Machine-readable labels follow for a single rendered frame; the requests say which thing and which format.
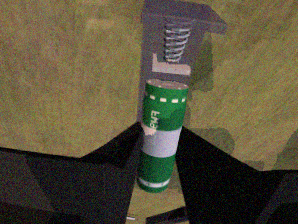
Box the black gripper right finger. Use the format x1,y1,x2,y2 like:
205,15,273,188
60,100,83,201
176,125,298,224

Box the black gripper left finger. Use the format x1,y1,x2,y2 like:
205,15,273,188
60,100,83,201
0,121,144,224

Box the green and white battery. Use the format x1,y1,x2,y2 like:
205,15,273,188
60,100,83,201
136,79,189,193

